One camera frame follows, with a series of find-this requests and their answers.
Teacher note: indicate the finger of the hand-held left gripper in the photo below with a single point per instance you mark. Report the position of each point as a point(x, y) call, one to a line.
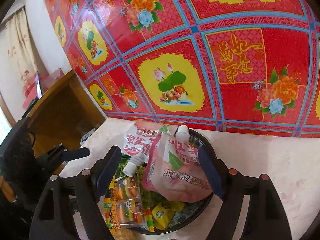
point(76, 153)

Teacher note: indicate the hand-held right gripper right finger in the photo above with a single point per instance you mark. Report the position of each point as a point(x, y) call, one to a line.
point(210, 175)

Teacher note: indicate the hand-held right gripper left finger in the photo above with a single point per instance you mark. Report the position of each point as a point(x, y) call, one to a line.
point(106, 180)

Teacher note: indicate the colourful gummy candy packet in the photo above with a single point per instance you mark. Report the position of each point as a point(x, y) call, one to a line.
point(127, 190)
point(132, 213)

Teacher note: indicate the pink jelly drink pouch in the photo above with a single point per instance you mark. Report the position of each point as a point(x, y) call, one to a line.
point(175, 177)
point(140, 142)

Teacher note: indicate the dark round plate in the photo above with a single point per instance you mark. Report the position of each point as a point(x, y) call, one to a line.
point(192, 215)

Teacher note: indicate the yellow snack packet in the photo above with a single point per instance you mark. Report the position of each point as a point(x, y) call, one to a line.
point(162, 215)

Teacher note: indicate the small white blue box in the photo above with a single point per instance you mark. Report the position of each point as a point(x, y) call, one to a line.
point(87, 136)

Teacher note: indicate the wooden side cabinet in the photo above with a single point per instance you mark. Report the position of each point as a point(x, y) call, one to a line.
point(65, 105)

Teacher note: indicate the pink gift boxes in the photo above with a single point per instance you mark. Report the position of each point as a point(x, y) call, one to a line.
point(30, 90)

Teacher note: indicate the dark flat screen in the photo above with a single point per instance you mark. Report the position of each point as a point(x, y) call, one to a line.
point(38, 87)

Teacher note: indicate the cream floral curtain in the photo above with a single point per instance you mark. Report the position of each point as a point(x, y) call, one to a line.
point(17, 42)

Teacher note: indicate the red printed wall cloth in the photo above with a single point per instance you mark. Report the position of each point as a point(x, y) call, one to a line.
point(225, 55)

